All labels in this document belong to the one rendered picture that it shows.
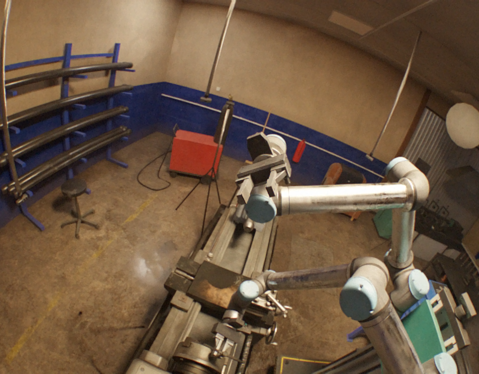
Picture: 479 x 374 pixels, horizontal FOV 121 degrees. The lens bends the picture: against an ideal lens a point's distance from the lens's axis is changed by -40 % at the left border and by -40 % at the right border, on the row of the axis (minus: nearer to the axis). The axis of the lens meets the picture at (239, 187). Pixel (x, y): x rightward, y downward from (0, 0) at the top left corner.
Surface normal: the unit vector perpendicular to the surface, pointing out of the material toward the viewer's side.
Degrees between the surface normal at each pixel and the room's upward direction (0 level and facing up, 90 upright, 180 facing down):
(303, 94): 90
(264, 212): 92
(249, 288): 6
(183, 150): 90
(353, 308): 87
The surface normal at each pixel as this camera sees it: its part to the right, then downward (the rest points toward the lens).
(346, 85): -0.24, 0.46
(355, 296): -0.80, 0.06
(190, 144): 0.09, 0.55
